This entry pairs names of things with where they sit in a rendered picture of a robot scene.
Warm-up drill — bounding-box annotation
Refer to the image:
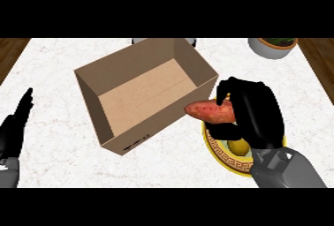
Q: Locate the yellow lemon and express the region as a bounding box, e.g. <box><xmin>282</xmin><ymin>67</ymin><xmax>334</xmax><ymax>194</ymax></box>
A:
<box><xmin>228</xmin><ymin>139</ymin><xmax>251</xmax><ymax>156</ymax></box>

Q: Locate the grey plant pot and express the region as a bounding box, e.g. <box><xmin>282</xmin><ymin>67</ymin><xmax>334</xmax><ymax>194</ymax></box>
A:
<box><xmin>247</xmin><ymin>37</ymin><xmax>299</xmax><ymax>61</ymax></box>

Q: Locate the brown cardboard box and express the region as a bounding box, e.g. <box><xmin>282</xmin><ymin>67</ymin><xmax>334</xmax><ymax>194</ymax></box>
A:
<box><xmin>73</xmin><ymin>37</ymin><xmax>220</xmax><ymax>156</ymax></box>

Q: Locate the yellow patterned plate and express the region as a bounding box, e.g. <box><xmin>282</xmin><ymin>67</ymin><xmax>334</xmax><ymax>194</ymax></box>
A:
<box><xmin>200</xmin><ymin>94</ymin><xmax>288</xmax><ymax>178</ymax></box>

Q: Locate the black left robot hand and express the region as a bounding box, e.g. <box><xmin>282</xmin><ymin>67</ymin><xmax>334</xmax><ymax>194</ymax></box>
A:
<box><xmin>0</xmin><ymin>87</ymin><xmax>36</xmax><ymax>160</ymax></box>

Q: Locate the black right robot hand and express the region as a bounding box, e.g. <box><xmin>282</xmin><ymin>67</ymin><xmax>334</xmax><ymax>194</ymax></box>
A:
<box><xmin>204</xmin><ymin>76</ymin><xmax>285</xmax><ymax>150</ymax></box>

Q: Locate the orange sweet potato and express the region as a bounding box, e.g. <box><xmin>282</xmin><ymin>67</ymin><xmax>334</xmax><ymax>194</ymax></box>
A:
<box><xmin>183</xmin><ymin>99</ymin><xmax>238</xmax><ymax>124</ymax></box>

